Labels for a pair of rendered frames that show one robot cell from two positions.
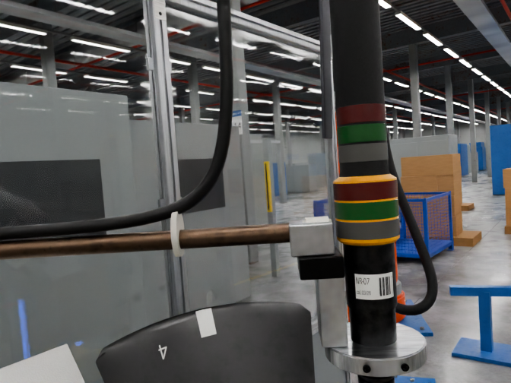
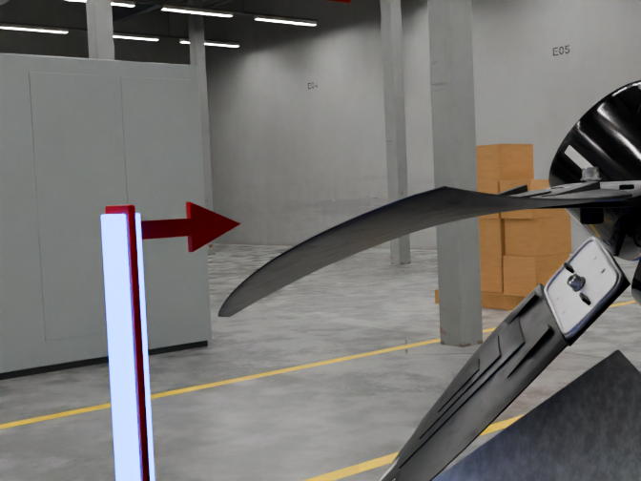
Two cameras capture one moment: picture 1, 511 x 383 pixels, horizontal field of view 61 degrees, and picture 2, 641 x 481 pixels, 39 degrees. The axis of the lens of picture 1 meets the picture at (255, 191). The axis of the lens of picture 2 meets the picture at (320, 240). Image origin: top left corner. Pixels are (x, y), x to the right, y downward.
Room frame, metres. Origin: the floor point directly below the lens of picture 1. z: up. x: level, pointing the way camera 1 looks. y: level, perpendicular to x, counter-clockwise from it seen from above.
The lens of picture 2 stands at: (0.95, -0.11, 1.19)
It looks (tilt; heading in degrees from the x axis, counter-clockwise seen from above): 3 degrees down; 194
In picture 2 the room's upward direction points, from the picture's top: 3 degrees counter-clockwise
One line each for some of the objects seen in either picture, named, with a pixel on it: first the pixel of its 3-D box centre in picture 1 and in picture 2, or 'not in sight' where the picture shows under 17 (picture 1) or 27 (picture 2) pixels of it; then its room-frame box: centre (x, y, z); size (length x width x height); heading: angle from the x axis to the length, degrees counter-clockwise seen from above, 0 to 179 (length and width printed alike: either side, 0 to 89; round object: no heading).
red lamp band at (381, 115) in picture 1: (360, 115); not in sight; (0.30, -0.08, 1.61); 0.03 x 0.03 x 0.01
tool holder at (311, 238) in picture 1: (356, 287); not in sight; (0.30, -0.07, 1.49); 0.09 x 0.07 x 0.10; 86
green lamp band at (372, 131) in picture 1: (361, 134); not in sight; (0.30, -0.08, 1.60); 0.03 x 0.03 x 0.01
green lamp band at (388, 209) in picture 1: (366, 207); not in sight; (0.30, -0.08, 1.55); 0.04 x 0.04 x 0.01
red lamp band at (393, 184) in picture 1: (364, 189); not in sight; (0.30, -0.08, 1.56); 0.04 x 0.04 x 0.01
